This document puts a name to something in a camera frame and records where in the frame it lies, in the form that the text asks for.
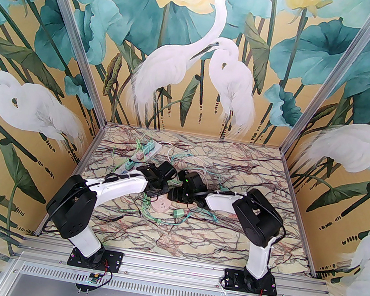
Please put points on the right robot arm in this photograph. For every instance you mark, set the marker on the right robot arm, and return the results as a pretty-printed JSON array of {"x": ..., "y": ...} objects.
[{"x": 256, "y": 221}]

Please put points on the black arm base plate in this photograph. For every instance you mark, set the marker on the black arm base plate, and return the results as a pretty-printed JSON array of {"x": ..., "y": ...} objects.
[
  {"x": 112, "y": 259},
  {"x": 232, "y": 278}
]

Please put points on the perforated metal grille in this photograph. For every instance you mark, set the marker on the perforated metal grille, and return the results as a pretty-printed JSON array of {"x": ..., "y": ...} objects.
[{"x": 165, "y": 291}]

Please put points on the white power strip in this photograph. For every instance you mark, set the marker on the white power strip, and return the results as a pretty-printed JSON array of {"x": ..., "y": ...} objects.
[{"x": 152, "y": 153}]

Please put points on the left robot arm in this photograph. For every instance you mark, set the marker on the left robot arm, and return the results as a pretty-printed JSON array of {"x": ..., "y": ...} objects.
[{"x": 71, "y": 205}]

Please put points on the small green circuit board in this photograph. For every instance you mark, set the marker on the small green circuit board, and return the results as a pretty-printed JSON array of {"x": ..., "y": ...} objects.
[{"x": 93, "y": 278}]

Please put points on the mauve USB wall charger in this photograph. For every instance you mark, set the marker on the mauve USB wall charger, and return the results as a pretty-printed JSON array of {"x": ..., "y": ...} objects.
[{"x": 139, "y": 154}]

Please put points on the round pink socket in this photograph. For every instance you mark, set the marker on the round pink socket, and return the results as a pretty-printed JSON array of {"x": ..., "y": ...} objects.
[{"x": 161, "y": 205}]

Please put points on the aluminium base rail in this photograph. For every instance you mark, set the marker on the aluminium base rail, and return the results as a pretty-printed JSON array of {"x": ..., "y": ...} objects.
[{"x": 169, "y": 270}]

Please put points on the teal USB wall charger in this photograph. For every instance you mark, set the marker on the teal USB wall charger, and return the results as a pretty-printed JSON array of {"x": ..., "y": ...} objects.
[
  {"x": 150, "y": 145},
  {"x": 129, "y": 164},
  {"x": 178, "y": 213},
  {"x": 143, "y": 147}
]

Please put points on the aluminium frame post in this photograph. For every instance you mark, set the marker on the aluminium frame post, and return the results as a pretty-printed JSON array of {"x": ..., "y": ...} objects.
[
  {"x": 77, "y": 40},
  {"x": 334, "y": 80}
]

